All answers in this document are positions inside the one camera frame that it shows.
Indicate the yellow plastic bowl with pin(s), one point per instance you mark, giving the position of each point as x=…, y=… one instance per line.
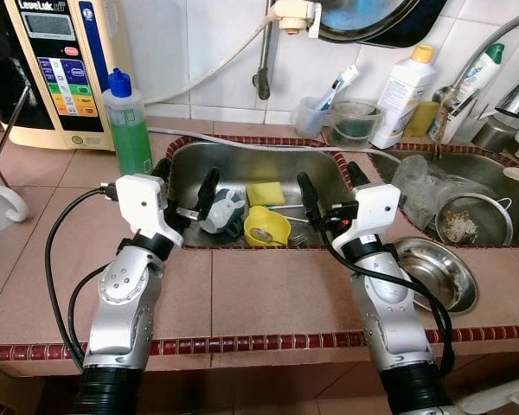
x=266, y=226

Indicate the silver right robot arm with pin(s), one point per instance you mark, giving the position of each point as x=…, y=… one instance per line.
x=389, y=320

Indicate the grey white cat mug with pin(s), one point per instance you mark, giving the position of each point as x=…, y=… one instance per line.
x=221, y=212

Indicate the steel sink basin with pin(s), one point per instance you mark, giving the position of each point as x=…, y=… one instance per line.
x=510, y=203
x=190, y=173

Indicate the steel fork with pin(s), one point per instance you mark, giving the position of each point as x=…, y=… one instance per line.
x=299, y=233

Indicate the yellow sponge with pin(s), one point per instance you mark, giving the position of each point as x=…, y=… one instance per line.
x=422, y=121
x=264, y=192

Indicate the clear container green scrubber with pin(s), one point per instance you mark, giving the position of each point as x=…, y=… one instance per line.
x=355, y=125

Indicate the green dish soap bottle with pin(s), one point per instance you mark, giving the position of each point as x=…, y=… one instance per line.
x=130, y=130

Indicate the clear plastic bag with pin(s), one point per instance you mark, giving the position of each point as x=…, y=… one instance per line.
x=419, y=186

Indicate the clear plastic cup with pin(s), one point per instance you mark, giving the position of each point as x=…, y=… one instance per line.
x=307, y=119

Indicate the white bottle yellow cap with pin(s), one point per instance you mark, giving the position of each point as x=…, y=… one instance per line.
x=402, y=99

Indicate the steel bowl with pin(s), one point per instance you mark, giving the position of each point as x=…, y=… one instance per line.
x=432, y=275

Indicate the steel mesh strainer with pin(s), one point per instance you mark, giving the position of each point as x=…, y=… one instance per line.
x=471, y=225

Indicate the hanging grey metal utensil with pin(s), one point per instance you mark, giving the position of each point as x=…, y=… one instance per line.
x=263, y=78

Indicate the beige water ionizer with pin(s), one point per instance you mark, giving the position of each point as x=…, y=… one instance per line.
x=60, y=69

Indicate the steel cup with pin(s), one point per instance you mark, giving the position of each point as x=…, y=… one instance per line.
x=497, y=134

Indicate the white bottle green cap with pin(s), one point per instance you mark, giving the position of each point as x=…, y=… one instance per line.
x=474, y=79

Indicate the round metal pan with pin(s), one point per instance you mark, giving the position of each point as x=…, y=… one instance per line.
x=381, y=22

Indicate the thin metal rod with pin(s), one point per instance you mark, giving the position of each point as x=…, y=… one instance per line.
x=10, y=128

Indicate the chrome flexible faucet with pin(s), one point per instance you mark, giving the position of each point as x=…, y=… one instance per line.
x=515, y=95

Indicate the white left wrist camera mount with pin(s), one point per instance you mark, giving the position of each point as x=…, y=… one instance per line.
x=143, y=203

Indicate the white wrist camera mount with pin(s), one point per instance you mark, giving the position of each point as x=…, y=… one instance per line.
x=372, y=212
x=143, y=203

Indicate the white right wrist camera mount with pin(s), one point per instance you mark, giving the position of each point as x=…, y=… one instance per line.
x=372, y=212

